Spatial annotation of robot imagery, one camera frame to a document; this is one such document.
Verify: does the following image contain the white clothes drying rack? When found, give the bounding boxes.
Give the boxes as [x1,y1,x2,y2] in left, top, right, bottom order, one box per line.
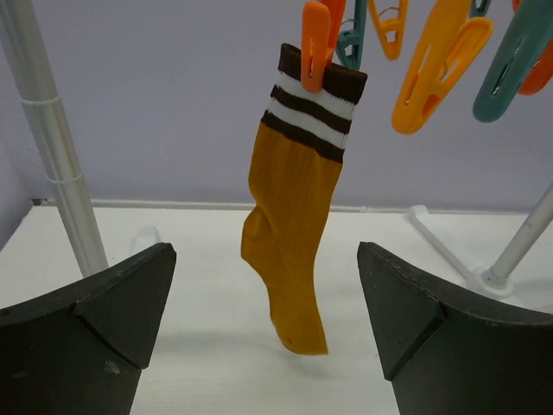
[1,1,552,300]

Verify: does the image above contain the yellow orange clothes peg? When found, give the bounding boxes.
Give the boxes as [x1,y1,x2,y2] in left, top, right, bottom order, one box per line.
[391,0,493,135]

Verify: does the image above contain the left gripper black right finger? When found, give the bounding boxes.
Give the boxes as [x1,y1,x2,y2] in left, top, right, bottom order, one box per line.
[357,242,552,415]

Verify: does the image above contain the teal clothes peg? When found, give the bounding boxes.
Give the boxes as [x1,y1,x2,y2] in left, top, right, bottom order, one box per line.
[473,1,552,123]

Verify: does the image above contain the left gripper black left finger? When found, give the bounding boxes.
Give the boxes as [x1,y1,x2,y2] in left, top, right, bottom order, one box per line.
[1,243,176,414]

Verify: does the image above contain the mustard brown striped sock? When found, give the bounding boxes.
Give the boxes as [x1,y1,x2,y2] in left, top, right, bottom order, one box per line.
[240,43,368,355]

